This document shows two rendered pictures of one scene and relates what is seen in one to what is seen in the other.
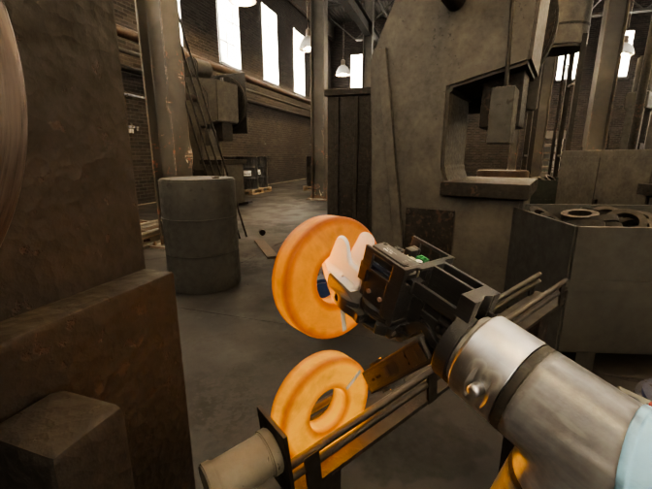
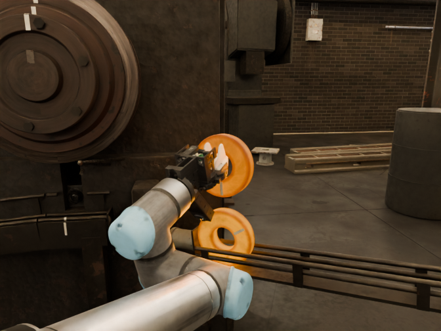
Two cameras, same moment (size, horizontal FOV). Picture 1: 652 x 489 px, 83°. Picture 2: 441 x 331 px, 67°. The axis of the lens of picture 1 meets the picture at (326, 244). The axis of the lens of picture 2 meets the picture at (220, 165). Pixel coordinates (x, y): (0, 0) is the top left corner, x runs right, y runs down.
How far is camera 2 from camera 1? 0.72 m
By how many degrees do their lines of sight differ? 62
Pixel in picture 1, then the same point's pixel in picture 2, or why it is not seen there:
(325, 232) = (212, 140)
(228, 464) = (178, 230)
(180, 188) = (409, 118)
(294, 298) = not seen: hidden behind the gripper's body
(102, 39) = (210, 48)
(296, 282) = not seen: hidden behind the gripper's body
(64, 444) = (136, 188)
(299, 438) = (205, 241)
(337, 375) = (228, 222)
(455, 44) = not seen: outside the picture
